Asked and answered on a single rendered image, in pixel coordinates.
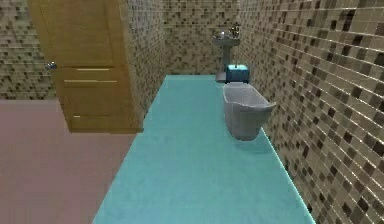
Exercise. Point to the dark soap dispenser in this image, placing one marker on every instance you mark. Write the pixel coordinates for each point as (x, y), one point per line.
(236, 30)

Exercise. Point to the teal square bin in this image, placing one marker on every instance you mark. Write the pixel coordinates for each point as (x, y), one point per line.
(237, 73)

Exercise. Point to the silver sink faucet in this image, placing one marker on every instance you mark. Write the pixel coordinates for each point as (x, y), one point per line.
(221, 34)

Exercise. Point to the brown wooden room door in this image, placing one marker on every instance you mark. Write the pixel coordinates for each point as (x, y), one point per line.
(88, 63)

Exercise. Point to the silver round door knob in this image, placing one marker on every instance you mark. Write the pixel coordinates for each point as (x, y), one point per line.
(50, 65)

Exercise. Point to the grey wall-hung toilet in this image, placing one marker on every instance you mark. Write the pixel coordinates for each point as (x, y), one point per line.
(245, 111)

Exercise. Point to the grey pedestal sink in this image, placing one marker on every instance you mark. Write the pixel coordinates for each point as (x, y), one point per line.
(226, 45)

